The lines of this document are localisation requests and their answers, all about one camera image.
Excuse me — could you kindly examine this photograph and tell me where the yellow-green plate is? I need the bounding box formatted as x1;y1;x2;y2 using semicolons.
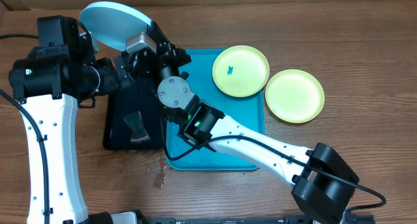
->
265;69;325;124
212;45;270;98

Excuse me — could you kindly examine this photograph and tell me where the black plastic tray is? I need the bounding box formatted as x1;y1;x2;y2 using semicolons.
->
103;78;166;150

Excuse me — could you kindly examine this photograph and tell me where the light blue plate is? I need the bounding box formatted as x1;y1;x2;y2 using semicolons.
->
79;1;152;51

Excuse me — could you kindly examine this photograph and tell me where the teal plastic tray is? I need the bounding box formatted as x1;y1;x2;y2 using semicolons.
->
167;49;265;171

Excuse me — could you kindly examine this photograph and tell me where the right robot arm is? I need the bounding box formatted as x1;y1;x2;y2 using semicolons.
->
114;20;359;223

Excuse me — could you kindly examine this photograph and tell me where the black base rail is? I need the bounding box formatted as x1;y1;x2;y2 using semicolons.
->
84;210;317;224

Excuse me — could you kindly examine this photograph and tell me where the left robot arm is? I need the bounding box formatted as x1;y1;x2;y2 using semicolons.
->
8;16;118;223

